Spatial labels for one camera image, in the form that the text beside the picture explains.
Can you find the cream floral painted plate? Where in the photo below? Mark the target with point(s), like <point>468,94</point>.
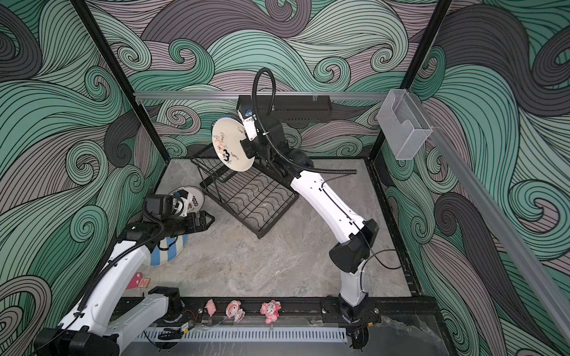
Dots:
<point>227,135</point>

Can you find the white slotted cable duct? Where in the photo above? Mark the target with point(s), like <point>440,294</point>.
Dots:
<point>265,335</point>

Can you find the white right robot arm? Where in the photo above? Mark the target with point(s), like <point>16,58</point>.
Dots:
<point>355,235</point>

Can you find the black corner frame post left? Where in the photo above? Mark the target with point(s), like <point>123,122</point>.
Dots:
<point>104,48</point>

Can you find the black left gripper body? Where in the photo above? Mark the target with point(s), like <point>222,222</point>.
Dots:
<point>182,225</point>

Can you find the white plate red Chinese characters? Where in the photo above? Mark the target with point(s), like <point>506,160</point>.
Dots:
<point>193,198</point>

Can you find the pink plush figurine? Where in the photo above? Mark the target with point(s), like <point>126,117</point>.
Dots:
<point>270,311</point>

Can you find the pink white round figurine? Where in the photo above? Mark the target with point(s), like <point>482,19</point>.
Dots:
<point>235,312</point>

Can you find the black wire dish rack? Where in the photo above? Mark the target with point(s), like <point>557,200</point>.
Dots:
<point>253,197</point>

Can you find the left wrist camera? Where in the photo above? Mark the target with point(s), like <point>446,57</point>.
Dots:
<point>165,206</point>

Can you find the small pink figurine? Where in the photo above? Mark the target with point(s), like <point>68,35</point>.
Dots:
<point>210,307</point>

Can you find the blue striped plate left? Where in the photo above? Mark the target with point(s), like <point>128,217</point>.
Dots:
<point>167,250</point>

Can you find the clear acrylic wall box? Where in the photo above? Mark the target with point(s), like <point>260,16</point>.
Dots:
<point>404,122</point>

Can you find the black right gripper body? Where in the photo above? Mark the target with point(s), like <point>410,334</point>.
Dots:
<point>257,145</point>

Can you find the black wall mounted tray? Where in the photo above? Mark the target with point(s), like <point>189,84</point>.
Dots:
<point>296,109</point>

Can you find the black corner frame post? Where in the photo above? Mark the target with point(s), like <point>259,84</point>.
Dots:
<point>104,48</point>
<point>425,44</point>

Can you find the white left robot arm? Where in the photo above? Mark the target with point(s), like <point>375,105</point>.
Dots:
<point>88,328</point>

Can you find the black corner frame post right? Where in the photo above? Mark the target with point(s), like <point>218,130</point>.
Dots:
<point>425,44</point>

